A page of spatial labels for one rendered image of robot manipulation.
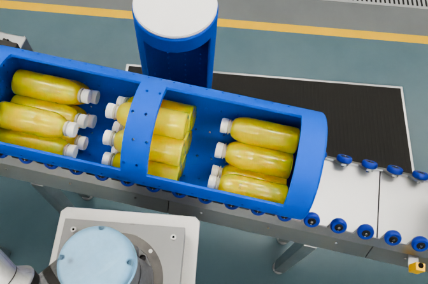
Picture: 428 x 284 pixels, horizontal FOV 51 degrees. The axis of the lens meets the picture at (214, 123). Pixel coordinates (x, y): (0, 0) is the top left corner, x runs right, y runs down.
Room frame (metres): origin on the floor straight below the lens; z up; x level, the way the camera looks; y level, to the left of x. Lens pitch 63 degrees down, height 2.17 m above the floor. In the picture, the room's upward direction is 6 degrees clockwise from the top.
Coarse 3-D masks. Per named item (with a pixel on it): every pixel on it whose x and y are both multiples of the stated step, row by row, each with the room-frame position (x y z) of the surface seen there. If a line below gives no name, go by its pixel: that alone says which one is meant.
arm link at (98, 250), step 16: (80, 240) 0.13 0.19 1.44; (96, 240) 0.13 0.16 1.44; (112, 240) 0.14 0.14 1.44; (128, 240) 0.15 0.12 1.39; (64, 256) 0.10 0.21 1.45; (80, 256) 0.10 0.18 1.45; (96, 256) 0.11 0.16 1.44; (112, 256) 0.11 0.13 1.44; (128, 256) 0.11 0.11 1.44; (48, 272) 0.08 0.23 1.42; (64, 272) 0.08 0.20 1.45; (80, 272) 0.08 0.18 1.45; (96, 272) 0.08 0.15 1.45; (112, 272) 0.09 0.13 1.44; (128, 272) 0.09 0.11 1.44
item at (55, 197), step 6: (36, 186) 0.45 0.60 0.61; (42, 186) 0.45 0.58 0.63; (42, 192) 0.45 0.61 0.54; (48, 192) 0.45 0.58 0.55; (54, 192) 0.46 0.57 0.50; (60, 192) 0.48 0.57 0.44; (48, 198) 0.45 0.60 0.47; (54, 198) 0.45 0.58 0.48; (60, 198) 0.46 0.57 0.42; (66, 198) 0.49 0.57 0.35; (54, 204) 0.45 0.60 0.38; (60, 204) 0.45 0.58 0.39; (66, 204) 0.47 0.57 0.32; (72, 204) 0.49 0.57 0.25; (60, 210) 0.45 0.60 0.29
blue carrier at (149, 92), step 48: (0, 48) 0.62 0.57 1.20; (0, 96) 0.55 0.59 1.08; (144, 96) 0.52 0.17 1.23; (192, 96) 0.62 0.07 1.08; (240, 96) 0.57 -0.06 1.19; (0, 144) 0.39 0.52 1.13; (96, 144) 0.49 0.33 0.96; (144, 144) 0.41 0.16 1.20; (192, 144) 0.52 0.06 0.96; (192, 192) 0.34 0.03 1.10; (288, 192) 0.34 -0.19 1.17
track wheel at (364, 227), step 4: (364, 224) 0.34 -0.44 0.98; (368, 224) 0.34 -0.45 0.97; (360, 228) 0.33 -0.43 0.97; (364, 228) 0.33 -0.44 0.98; (368, 228) 0.33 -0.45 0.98; (372, 228) 0.33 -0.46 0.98; (360, 232) 0.32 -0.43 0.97; (364, 232) 0.32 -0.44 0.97; (368, 232) 0.32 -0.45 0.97; (372, 232) 0.32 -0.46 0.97; (360, 236) 0.31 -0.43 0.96; (364, 236) 0.31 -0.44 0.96; (368, 236) 0.31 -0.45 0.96; (372, 236) 0.31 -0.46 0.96
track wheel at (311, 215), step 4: (312, 212) 0.36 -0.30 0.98; (308, 216) 0.34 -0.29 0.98; (312, 216) 0.34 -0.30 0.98; (316, 216) 0.35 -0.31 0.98; (304, 220) 0.33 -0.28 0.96; (308, 220) 0.34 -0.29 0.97; (312, 220) 0.34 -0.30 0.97; (316, 220) 0.34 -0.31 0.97; (308, 224) 0.33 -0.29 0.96; (312, 224) 0.33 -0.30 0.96; (316, 224) 0.33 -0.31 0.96
